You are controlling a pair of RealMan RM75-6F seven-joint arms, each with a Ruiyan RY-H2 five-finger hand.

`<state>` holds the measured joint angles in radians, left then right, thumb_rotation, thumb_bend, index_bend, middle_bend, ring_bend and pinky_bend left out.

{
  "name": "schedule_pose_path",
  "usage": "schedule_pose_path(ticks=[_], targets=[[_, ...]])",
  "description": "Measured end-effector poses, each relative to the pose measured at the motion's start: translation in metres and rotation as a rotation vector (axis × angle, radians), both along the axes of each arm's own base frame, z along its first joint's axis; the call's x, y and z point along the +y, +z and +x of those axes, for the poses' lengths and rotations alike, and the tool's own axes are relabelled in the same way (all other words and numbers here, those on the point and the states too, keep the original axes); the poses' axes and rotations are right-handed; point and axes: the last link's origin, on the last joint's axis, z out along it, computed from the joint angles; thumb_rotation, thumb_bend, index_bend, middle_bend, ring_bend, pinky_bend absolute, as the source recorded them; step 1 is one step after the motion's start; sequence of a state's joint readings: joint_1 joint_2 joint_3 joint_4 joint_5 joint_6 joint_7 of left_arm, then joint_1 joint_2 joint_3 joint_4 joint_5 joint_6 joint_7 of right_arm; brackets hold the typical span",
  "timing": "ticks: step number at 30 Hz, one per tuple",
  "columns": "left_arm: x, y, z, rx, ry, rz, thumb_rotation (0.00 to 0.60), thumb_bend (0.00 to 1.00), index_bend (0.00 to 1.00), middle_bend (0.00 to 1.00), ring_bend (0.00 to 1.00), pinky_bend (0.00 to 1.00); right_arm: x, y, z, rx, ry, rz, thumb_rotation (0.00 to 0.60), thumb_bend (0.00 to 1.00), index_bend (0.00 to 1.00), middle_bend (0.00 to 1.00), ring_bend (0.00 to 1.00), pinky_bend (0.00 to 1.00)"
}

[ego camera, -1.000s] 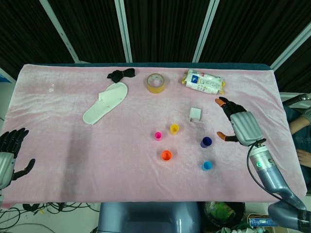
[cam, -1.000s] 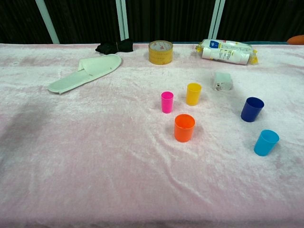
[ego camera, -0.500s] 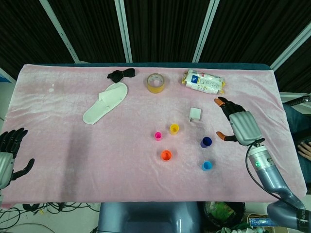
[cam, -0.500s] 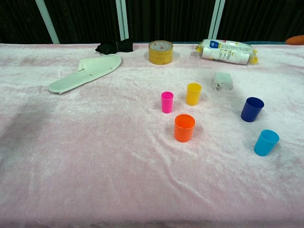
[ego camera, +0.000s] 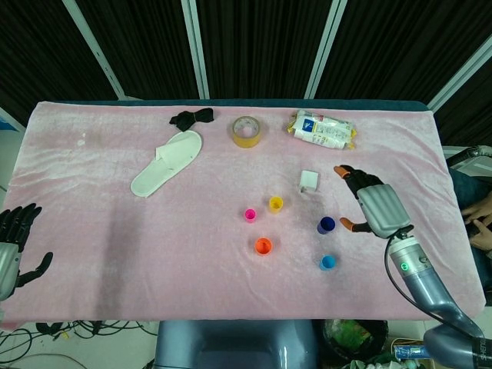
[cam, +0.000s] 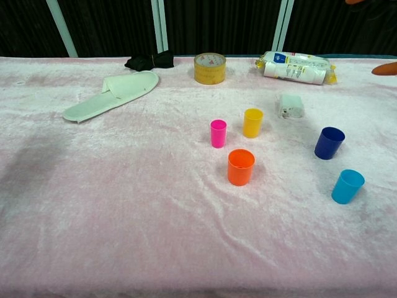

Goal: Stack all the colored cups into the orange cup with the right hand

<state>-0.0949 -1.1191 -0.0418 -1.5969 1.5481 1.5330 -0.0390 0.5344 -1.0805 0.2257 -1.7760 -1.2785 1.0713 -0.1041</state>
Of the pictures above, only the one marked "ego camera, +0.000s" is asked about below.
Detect bystander hand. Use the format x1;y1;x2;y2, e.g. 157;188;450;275
460;199;492;251

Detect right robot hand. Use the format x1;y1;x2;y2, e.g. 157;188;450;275
333;164;414;239

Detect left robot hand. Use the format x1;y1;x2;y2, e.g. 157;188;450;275
0;202;54;303

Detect orange plastic cup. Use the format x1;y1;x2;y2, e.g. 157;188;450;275
254;237;274;256

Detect bystander blue jeans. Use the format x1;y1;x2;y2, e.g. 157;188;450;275
448;168;492;278

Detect black chair armrest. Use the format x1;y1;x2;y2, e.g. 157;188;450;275
445;145;492;171

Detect white charger cube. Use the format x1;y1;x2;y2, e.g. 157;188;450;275
298;170;321;194

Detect white yellow wipes pack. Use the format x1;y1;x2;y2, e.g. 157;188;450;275
284;109;358;151

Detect black curtain panel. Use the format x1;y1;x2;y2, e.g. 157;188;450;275
314;0;492;102
436;57;492;147
0;0;118;116
75;0;201;101
195;0;334;101

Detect black trash bin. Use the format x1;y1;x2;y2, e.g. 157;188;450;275
321;318;390;369

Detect blue plastic packet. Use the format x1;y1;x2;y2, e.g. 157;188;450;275
394;344;428;358

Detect yellow tape roll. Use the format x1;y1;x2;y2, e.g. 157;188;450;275
231;115;263;148

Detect pink velvet tablecloth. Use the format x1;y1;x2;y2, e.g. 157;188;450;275
0;100;486;331

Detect white slipper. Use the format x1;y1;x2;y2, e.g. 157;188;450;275
130;130;203;199

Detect blue grey robot torso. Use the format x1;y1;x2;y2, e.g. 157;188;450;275
153;320;320;369

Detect black cloth bundle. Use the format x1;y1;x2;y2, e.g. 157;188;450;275
169;108;215;131

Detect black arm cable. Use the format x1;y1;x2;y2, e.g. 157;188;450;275
384;225;481;339

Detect black floor cables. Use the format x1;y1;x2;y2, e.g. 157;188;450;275
0;319;158;369

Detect white post with blue sign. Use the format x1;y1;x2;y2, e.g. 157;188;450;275
0;106;25;132

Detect white partition post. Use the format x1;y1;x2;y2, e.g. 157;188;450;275
62;0;127;100
426;35;492;111
304;0;347;100
181;0;211;100

